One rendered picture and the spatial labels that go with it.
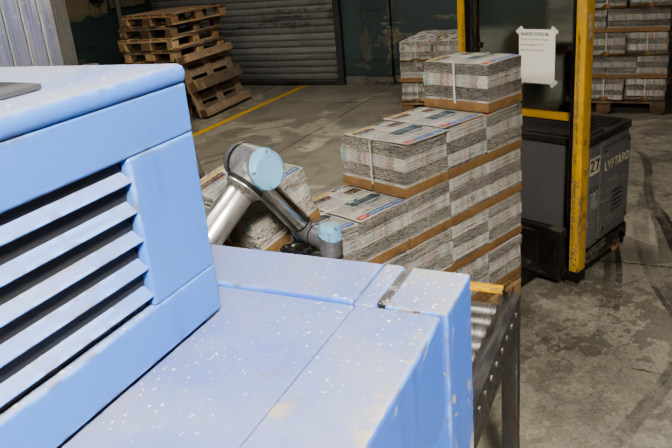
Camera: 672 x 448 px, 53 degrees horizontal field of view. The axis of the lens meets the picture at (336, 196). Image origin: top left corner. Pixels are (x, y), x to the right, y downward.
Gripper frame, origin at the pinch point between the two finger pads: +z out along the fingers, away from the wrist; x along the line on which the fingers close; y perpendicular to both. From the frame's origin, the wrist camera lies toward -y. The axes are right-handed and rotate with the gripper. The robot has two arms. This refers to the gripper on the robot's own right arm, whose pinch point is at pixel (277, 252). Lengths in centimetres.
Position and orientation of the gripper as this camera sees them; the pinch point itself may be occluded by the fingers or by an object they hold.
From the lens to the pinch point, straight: 245.8
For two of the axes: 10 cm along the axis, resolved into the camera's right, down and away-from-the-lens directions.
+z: -7.0, -1.8, 6.9
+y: -2.7, -8.3, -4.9
